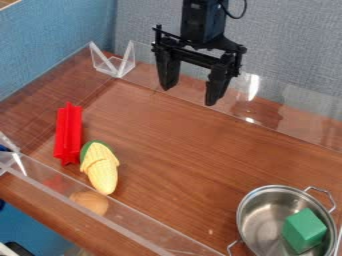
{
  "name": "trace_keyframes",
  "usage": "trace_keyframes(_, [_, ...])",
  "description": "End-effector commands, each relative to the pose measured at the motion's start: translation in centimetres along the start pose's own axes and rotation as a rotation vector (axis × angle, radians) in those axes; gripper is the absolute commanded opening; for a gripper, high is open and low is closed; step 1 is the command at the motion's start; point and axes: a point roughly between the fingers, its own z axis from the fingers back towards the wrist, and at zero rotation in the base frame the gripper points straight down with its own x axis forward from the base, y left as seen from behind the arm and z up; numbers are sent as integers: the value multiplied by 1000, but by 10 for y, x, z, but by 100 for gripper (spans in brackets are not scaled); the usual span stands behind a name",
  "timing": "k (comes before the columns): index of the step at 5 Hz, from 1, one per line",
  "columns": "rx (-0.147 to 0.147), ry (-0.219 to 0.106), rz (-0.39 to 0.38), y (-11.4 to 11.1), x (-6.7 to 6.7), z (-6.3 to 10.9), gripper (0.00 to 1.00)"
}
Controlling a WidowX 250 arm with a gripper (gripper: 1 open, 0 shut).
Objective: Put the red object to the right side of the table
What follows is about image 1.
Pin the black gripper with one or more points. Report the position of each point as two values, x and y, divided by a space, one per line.
218 55

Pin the red star-shaped toy block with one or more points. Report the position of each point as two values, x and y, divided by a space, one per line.
68 134

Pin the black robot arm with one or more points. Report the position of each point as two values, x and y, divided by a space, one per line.
203 20

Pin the clear acrylic back barrier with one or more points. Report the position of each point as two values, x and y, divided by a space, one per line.
291 110

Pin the clear acrylic barrier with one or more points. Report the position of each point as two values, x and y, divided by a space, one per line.
122 219
291 110

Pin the yellow toy corn cob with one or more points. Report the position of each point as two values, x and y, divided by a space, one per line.
99 165

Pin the clear acrylic front barrier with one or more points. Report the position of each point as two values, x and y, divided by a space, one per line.
122 219

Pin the silver metal pot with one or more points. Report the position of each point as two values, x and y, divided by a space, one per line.
261 217

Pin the green toy cube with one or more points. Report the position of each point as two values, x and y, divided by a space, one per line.
303 230

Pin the clear acrylic corner bracket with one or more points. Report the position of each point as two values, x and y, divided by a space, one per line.
114 66

